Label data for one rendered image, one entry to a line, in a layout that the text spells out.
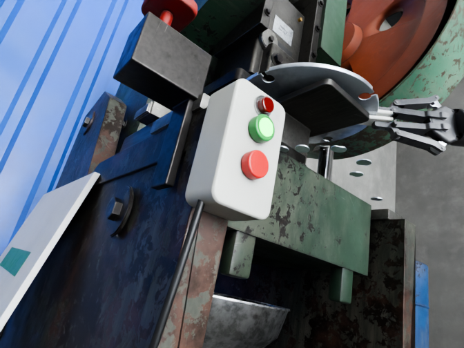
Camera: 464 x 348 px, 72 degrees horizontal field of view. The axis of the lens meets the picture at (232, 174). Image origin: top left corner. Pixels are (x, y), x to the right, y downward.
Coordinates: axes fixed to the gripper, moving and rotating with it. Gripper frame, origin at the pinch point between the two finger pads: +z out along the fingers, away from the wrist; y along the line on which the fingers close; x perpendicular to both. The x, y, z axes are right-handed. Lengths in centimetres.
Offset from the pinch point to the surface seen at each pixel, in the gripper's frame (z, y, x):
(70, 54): 117, 69, -82
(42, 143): 117, 19, -85
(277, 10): 20.3, 32.6, -6.4
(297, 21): 14.2, 34.7, -11.1
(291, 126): 16.2, -4.1, -0.3
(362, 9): -13, 65, -31
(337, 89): 11.0, -2.4, 10.9
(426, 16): -22.4, 42.3, -11.6
